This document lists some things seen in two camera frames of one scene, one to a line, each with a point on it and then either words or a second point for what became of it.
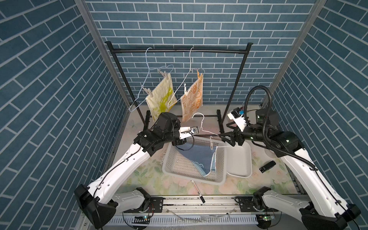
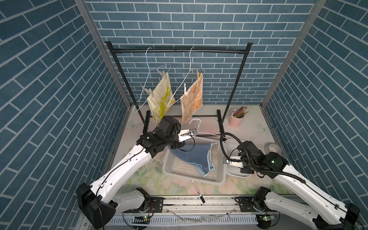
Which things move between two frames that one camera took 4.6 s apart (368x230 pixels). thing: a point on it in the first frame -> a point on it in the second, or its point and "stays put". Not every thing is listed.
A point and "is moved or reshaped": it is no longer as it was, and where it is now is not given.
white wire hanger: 210,132 is moved or reshaped
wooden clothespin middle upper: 200,77 stays put
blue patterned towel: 202,156 is moved or reshaped
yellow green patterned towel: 163,99 stays put
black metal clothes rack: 114,51 stays put
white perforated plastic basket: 176,164 stays put
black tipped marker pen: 201,197 stays put
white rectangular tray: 238,160 stays put
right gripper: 235,132 -> 244,169
